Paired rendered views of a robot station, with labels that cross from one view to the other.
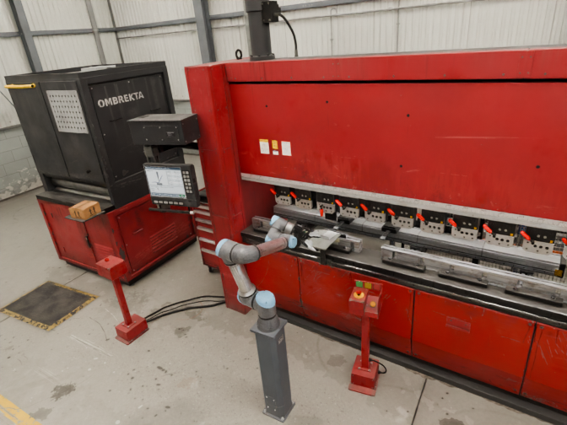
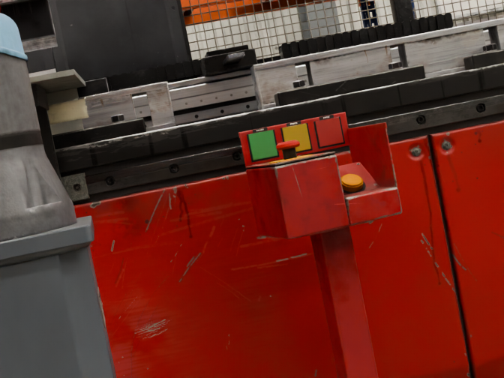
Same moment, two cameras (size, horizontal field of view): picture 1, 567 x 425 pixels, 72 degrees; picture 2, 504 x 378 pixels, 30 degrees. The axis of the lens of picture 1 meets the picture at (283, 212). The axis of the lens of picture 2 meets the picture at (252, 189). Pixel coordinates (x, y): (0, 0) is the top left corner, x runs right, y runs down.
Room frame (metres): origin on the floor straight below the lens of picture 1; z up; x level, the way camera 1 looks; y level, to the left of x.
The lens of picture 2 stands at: (1.12, 0.60, 0.82)
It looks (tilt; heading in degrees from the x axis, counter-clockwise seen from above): 3 degrees down; 319
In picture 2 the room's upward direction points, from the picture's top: 11 degrees counter-clockwise
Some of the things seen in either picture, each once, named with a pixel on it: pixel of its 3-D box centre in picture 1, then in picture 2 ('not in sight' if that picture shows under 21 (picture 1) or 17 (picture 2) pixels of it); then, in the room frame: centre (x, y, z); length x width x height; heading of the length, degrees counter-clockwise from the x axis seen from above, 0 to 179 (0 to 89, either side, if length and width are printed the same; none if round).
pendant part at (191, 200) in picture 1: (174, 183); not in sight; (3.08, 0.88, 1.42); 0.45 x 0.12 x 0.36; 68
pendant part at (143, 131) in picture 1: (172, 167); not in sight; (3.18, 0.89, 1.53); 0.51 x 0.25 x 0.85; 68
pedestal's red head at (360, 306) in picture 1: (365, 298); (318, 172); (2.21, -0.52, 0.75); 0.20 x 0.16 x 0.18; 65
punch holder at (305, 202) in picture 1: (305, 197); not in sight; (2.92, -0.19, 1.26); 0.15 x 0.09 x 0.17; 54
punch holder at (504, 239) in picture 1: (500, 231); not in sight; (2.10, -1.32, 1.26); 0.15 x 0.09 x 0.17; 54
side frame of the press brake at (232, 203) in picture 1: (248, 189); not in sight; (3.50, 0.31, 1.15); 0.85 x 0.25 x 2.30; 144
